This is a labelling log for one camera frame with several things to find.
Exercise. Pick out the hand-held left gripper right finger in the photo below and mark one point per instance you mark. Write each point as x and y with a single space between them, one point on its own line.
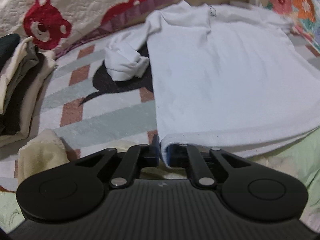
172 156

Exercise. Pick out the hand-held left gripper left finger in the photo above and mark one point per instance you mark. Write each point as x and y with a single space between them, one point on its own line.
153 152

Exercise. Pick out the white shirt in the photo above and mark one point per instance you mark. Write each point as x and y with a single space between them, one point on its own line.
225 80

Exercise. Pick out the checkered printed rug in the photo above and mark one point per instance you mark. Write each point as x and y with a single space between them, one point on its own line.
100 120

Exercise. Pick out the pale yellow towel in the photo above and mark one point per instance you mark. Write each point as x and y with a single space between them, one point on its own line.
42 152

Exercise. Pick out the beige folded garment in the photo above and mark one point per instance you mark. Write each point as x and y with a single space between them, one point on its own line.
37 85
10 140

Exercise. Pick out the light green blanket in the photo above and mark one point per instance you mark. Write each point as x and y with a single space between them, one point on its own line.
307 160

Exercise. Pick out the dark grey folded garment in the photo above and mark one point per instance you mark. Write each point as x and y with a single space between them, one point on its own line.
12 115

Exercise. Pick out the grey ribbed folded garment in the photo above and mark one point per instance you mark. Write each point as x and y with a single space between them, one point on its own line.
21 67

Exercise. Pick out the red bear print quilt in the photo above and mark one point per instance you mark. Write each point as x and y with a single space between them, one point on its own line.
87 2

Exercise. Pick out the black folded garment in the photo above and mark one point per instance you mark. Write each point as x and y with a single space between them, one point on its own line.
7 45

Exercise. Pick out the floral quilt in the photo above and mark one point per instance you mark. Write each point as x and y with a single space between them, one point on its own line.
287 2

